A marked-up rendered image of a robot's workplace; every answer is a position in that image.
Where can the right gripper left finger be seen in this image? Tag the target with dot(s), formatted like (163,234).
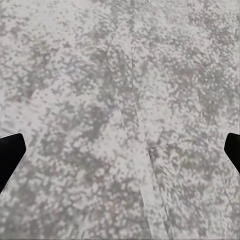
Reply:
(12,149)

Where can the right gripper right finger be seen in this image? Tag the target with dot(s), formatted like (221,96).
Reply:
(232,149)

